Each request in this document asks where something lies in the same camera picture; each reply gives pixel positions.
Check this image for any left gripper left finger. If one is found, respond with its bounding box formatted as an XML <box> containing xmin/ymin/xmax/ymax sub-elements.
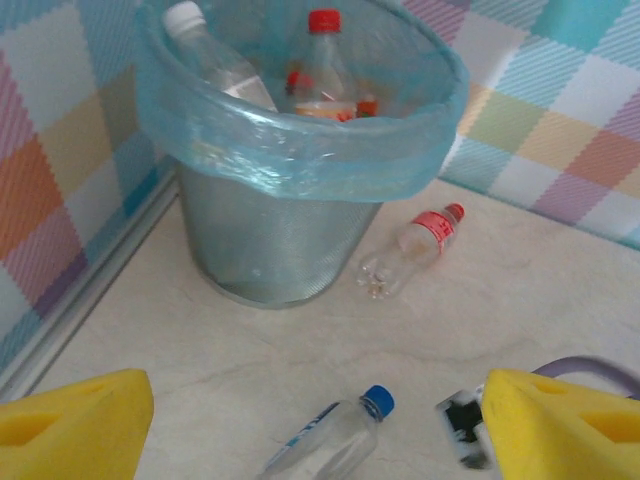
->
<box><xmin>0</xmin><ymin>368</ymin><xmax>155</xmax><ymax>480</ymax></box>

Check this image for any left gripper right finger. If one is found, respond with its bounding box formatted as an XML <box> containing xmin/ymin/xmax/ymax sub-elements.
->
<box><xmin>480</xmin><ymin>368</ymin><xmax>640</xmax><ymax>480</ymax></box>

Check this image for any bottle with orange label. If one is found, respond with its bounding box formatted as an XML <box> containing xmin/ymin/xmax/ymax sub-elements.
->
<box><xmin>293</xmin><ymin>94</ymin><xmax>381</xmax><ymax>123</ymax></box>

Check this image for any large clear bottle white cap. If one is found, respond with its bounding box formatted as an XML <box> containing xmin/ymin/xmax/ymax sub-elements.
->
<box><xmin>162</xmin><ymin>0</ymin><xmax>279</xmax><ymax>114</ymax></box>

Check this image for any clear bottle red cap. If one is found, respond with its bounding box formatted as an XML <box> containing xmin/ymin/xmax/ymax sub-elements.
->
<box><xmin>284</xmin><ymin>8</ymin><xmax>359</xmax><ymax>109</ymax></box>

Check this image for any metal mesh bin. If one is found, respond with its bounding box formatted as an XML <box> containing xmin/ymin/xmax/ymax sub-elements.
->
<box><xmin>134</xmin><ymin>0</ymin><xmax>471</xmax><ymax>309</ymax></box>

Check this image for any blue plastic bin bag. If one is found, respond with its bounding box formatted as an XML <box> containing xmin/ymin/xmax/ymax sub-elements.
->
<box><xmin>134</xmin><ymin>0</ymin><xmax>471</xmax><ymax>204</ymax></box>

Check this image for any small black white object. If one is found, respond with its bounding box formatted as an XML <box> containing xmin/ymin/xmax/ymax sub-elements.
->
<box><xmin>434</xmin><ymin>384</ymin><xmax>496</xmax><ymax>471</ymax></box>

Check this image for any clear bottle blue cap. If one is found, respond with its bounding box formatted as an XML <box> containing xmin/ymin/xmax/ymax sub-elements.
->
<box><xmin>257</xmin><ymin>383</ymin><xmax>396</xmax><ymax>480</ymax></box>

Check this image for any small clear bottle red label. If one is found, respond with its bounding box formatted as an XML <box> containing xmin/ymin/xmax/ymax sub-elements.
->
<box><xmin>357</xmin><ymin>202</ymin><xmax>466</xmax><ymax>301</ymax></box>

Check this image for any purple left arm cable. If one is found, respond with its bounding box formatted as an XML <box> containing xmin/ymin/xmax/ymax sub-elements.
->
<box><xmin>532</xmin><ymin>354</ymin><xmax>640</xmax><ymax>401</ymax></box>

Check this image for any aluminium side rail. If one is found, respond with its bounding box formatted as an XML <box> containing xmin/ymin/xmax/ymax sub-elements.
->
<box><xmin>0</xmin><ymin>167</ymin><xmax>181</xmax><ymax>401</ymax></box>

